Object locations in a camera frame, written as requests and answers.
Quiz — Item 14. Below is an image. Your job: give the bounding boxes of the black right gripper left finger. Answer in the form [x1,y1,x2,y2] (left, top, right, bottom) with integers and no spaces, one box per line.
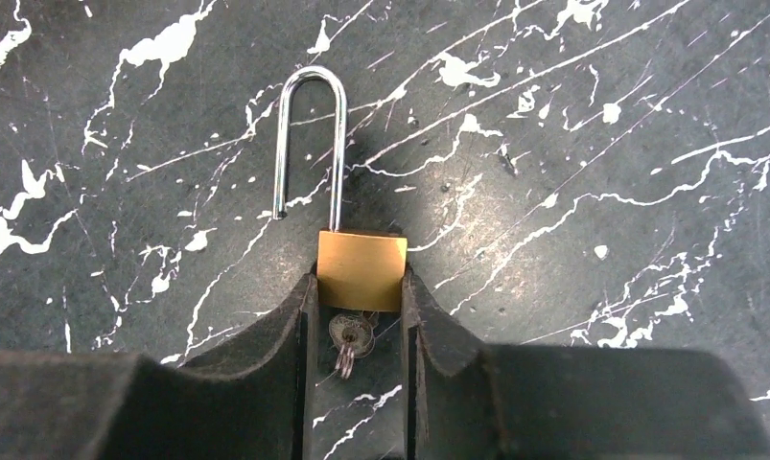
[0,274,318,459]

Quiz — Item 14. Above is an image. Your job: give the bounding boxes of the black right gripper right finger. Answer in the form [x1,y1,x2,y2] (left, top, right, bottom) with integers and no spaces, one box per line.
[401,271,770,459]

